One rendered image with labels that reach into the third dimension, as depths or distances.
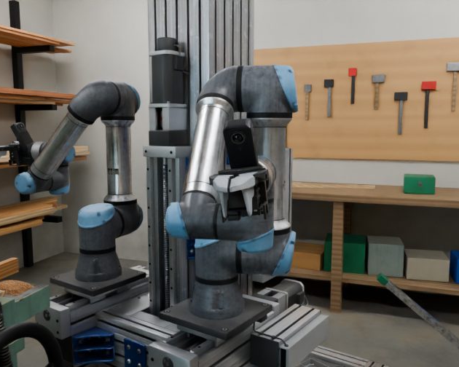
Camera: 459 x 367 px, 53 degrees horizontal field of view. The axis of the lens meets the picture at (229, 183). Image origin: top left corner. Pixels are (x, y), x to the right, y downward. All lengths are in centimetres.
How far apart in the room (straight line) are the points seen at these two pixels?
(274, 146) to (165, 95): 40
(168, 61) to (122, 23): 326
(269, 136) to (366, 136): 269
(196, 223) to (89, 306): 70
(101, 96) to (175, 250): 54
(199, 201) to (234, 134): 26
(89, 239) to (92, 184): 327
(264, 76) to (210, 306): 60
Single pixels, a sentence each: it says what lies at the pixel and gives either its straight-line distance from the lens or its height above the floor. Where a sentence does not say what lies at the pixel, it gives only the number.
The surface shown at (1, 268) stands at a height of 93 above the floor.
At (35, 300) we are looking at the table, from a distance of 128.
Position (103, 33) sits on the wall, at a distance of 473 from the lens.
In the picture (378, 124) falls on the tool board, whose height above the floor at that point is 133.
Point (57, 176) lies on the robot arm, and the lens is 178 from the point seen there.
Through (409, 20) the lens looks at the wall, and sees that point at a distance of 388.
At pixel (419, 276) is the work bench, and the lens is 351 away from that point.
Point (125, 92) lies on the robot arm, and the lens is 161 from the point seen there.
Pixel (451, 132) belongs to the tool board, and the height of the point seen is 127.
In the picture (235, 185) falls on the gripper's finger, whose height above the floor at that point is 123.
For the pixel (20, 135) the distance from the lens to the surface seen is 191.
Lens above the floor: 131
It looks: 7 degrees down
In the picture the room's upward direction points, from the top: straight up
